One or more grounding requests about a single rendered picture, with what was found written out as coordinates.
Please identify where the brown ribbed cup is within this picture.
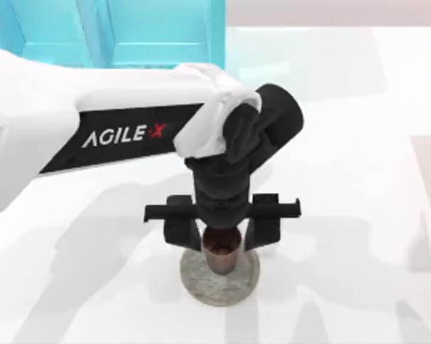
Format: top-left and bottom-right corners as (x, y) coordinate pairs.
(202, 228), (244, 276)

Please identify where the grey round coaster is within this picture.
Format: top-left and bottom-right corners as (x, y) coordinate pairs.
(179, 248), (261, 307)

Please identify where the light blue rack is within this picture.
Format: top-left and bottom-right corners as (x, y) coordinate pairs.
(0, 0), (228, 72)

